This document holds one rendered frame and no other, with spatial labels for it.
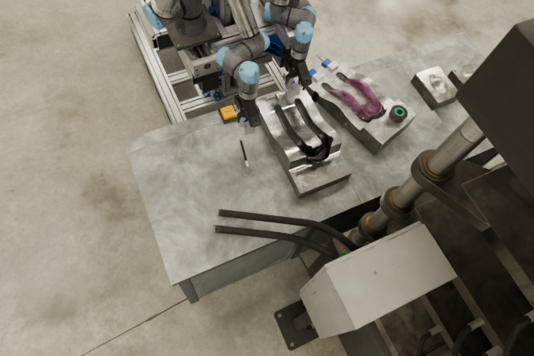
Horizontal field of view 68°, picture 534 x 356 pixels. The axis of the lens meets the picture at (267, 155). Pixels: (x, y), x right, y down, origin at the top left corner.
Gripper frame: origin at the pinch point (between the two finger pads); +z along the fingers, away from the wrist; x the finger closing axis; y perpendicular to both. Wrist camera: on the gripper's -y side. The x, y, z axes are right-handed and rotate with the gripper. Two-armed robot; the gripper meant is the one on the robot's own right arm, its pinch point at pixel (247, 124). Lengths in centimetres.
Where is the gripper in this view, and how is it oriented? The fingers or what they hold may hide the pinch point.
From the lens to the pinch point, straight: 175.5
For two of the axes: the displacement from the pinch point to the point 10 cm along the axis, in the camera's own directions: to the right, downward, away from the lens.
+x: -9.1, 3.3, -2.6
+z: -0.9, 4.6, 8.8
